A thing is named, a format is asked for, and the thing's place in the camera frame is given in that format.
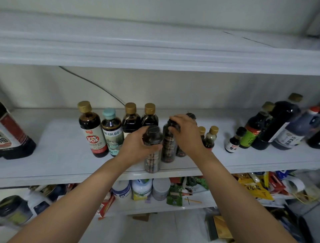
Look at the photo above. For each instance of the white jar blue label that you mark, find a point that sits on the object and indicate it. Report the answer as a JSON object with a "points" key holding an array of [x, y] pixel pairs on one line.
{"points": [[121, 189]]}

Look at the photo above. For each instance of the black-capped spice grinder bottle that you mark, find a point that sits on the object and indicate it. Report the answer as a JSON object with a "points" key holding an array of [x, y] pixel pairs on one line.
{"points": [[153, 136], [168, 147], [180, 151]]}

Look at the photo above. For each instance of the yellow snack packet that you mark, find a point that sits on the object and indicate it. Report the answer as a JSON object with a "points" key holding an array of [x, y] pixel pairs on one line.
{"points": [[253, 187]]}

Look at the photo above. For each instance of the person's left forearm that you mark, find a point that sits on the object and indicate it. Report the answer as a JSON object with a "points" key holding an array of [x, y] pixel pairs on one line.
{"points": [[82, 200]]}

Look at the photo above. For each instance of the small gold-capped oil bottle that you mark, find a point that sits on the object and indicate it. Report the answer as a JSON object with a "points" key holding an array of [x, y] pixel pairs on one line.
{"points": [[202, 132], [211, 139]]}

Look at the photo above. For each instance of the teal-capped sauce bottle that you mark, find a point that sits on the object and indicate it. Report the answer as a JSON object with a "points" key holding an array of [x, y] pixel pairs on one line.
{"points": [[112, 132]]}

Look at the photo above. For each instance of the green seasoning packet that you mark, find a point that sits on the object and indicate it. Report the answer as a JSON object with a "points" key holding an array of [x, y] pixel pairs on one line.
{"points": [[175, 195]]}

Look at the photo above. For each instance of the person's right hand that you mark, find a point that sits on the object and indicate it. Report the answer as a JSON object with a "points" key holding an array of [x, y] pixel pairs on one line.
{"points": [[190, 137]]}

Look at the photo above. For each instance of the white jar green-yellow label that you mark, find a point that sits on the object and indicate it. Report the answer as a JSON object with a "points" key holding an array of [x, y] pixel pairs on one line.
{"points": [[141, 188]]}

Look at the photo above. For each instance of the white shelf board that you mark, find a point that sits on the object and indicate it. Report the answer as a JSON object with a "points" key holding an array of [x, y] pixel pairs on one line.
{"points": [[62, 152], [150, 47], [155, 205]]}

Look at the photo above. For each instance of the large gold-capped dark bottle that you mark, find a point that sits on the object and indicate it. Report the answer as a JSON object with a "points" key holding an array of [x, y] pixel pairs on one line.
{"points": [[278, 122]]}

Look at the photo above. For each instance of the red and white box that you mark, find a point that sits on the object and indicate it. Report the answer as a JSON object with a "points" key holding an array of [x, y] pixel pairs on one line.
{"points": [[107, 205]]}

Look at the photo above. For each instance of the white middle shelf board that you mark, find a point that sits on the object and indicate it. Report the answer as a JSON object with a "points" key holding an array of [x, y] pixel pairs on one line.
{"points": [[62, 152]]}

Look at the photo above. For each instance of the person's right forearm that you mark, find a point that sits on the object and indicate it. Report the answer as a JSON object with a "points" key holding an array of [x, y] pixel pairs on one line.
{"points": [[232, 197]]}

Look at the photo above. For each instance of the person's left hand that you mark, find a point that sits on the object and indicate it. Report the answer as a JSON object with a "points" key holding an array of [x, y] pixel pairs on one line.
{"points": [[133, 147]]}

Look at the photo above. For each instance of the white upper shelf board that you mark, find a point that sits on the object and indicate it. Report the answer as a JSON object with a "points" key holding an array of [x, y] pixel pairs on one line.
{"points": [[150, 47]]}

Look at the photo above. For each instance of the gold-capped dark sauce bottle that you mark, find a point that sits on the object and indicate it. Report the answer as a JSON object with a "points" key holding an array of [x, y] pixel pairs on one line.
{"points": [[149, 116], [130, 120]]}

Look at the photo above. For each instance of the plain grey-white jar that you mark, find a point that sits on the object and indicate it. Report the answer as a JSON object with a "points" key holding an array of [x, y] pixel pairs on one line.
{"points": [[161, 188]]}

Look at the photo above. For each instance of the gold box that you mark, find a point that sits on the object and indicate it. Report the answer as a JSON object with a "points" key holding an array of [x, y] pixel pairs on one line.
{"points": [[222, 226]]}

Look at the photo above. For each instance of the large red-capped white-label bottle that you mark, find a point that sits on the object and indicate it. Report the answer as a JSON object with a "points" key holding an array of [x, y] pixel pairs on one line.
{"points": [[293, 131]]}

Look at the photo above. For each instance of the orange stick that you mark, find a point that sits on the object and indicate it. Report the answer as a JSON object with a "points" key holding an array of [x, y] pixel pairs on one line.
{"points": [[193, 200]]}

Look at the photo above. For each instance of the red packet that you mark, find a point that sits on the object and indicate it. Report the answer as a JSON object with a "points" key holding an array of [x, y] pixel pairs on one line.
{"points": [[275, 182]]}

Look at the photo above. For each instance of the person's right thumb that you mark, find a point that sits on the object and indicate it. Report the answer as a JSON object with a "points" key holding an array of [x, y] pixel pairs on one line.
{"points": [[173, 131]]}

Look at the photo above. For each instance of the red-label soy sauce bottle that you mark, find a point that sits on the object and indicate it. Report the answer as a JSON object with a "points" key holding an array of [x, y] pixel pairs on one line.
{"points": [[92, 130]]}

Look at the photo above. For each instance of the white lower shelf board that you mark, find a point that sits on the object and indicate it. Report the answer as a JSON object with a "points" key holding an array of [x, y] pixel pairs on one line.
{"points": [[155, 205]]}

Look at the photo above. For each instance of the small black-capped white-label bottle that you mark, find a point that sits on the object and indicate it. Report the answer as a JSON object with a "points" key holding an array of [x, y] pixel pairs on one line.
{"points": [[234, 142]]}

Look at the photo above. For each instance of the green-label gold-capped bottle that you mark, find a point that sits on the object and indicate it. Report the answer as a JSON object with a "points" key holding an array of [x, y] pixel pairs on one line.
{"points": [[253, 130]]}

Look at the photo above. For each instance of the person's left thumb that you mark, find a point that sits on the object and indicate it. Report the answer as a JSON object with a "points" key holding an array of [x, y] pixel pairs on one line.
{"points": [[153, 148]]}

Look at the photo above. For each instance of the white paper roll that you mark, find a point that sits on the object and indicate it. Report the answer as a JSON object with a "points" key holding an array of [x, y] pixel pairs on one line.
{"points": [[295, 184]]}

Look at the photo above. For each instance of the large red-label sauce jug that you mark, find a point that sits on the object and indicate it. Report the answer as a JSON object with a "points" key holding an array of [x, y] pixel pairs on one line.
{"points": [[13, 136]]}

